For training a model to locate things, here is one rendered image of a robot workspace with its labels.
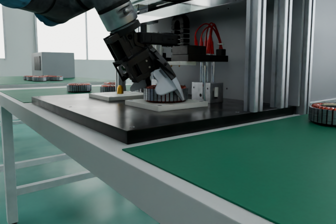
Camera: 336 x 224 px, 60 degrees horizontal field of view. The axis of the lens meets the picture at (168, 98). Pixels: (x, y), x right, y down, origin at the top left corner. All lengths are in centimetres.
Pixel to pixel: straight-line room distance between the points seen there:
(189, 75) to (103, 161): 65
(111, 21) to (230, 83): 43
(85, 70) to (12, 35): 133
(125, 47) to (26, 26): 484
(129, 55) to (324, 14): 52
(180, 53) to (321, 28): 37
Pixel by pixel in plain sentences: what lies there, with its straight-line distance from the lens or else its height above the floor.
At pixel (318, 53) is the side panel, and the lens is 87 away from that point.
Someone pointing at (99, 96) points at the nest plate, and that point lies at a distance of 89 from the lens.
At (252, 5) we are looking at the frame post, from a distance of 67.
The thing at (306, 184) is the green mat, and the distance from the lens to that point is 33.
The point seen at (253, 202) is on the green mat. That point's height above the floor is 75.
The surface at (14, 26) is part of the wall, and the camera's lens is 542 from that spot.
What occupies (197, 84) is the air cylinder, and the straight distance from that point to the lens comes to 81.
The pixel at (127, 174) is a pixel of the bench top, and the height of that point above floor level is 73.
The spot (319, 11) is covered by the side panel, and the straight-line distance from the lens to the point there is 87.
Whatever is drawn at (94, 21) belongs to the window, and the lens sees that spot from 582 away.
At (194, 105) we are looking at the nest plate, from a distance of 69.
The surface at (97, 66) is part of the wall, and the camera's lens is 578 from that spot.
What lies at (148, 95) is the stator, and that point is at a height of 80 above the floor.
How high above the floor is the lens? 87
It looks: 6 degrees down
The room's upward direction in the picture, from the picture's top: straight up
